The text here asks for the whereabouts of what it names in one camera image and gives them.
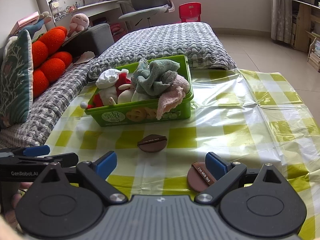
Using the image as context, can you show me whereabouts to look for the grey sofa armrest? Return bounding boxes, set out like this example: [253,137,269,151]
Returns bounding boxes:
[61,23,114,57]

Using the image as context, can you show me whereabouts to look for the wooden shelf unit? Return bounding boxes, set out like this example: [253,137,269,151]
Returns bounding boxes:
[291,0,319,71]

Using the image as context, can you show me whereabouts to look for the santa claus plush toy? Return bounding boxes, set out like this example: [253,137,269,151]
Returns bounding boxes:
[80,69,131,109]

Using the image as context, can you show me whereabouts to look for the grey patterned sofa cover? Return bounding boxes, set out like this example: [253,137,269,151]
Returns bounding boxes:
[1,59,95,149]

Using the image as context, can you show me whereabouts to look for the orange carrot plush pillow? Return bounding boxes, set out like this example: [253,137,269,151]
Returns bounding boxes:
[32,26,73,98]

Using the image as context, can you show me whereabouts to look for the pink fluffy towel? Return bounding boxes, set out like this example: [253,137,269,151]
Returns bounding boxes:
[156,75,190,120]

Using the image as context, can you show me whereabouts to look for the yellow checkered plastic tablecloth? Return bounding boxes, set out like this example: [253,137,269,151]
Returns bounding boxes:
[46,69,319,239]

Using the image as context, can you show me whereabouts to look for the dark green embroidered cushion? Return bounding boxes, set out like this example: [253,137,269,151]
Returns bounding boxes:
[1,30,34,129]

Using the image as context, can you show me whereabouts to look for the pink octopus plush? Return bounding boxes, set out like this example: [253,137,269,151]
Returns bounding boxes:
[67,13,89,37]

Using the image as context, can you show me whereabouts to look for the rag doll with floral bonnet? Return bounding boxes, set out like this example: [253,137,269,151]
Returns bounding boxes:
[118,84,136,104]

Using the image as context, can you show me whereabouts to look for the white paper scrap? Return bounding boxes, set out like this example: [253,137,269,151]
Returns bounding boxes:
[74,51,95,65]

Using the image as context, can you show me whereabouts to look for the grey curtain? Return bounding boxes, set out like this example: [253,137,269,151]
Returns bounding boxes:
[271,0,292,44]

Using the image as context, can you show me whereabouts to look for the green plastic storage bin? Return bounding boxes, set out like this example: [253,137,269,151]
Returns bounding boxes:
[84,55,194,127]

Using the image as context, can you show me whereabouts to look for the brown round powder puff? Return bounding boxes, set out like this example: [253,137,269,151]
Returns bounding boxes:
[137,134,168,153]

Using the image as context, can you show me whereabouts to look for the blue rabbit plush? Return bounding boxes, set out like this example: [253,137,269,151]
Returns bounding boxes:
[18,11,52,38]

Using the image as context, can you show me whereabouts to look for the red plastic stool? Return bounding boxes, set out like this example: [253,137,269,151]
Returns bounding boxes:
[178,2,202,23]

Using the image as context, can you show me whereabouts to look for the person's left hand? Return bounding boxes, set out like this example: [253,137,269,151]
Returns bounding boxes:
[5,182,32,224]

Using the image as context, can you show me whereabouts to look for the grey quilted mattress cover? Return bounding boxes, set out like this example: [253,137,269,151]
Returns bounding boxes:
[87,22,237,81]

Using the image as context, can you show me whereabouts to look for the white desk with shelves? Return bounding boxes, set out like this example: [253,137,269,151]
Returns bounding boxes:
[36,0,125,30]

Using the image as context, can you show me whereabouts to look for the white cloth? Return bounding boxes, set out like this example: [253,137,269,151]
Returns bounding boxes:
[95,69,121,89]

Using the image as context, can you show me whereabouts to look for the pink box on sofa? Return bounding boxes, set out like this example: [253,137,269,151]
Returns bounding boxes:
[10,11,39,35]

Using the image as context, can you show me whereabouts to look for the green grey towel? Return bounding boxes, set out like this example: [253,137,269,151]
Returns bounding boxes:
[131,58,180,96]

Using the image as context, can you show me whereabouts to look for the grey office chair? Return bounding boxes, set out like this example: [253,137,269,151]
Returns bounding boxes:
[118,0,175,27]

